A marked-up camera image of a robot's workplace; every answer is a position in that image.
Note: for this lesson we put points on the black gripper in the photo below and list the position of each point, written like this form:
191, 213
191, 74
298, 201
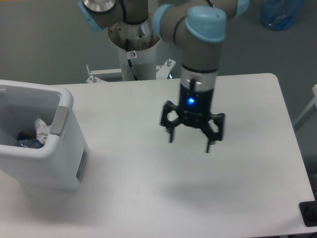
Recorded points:
195, 109

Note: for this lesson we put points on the white paper bag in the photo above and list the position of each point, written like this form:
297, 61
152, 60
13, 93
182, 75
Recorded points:
42, 130

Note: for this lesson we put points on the clear plastic water bottle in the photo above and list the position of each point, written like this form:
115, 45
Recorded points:
29, 143

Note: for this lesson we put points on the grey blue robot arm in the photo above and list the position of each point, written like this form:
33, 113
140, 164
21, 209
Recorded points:
197, 27

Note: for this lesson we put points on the white trash can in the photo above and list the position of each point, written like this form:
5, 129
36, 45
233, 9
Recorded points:
60, 163

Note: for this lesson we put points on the blue plastic bag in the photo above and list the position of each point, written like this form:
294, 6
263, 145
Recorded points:
280, 14

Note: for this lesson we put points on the black clamp at table corner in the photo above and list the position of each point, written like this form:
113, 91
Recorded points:
309, 213

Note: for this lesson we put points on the blue snack wrapper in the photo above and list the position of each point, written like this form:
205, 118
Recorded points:
25, 136

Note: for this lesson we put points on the white frame at right edge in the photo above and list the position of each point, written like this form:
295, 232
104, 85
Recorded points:
307, 112

